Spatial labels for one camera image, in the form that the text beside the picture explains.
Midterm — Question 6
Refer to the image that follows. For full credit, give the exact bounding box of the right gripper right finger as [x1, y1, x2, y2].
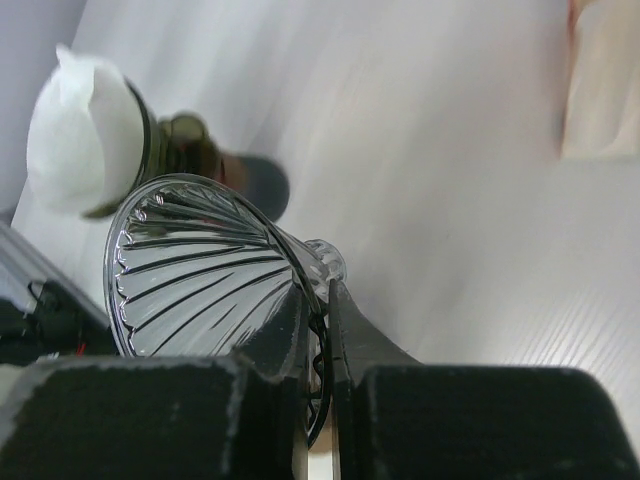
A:
[328, 282, 639, 479]

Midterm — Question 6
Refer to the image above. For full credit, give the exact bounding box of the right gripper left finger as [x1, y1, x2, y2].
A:
[1, 292, 308, 479]

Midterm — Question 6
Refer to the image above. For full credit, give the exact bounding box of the clear grey ribbed dripper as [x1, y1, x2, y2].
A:
[103, 174, 347, 443]

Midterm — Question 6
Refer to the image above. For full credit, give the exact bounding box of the olive green dripper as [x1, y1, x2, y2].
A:
[81, 82, 225, 220]

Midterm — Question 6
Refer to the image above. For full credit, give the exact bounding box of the white paper coffee filter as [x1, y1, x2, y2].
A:
[26, 44, 145, 218]

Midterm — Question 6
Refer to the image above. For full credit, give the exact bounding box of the orange coffee filter box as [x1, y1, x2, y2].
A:
[561, 0, 639, 160]

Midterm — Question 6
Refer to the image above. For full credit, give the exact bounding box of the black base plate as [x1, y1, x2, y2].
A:
[0, 224, 111, 366]

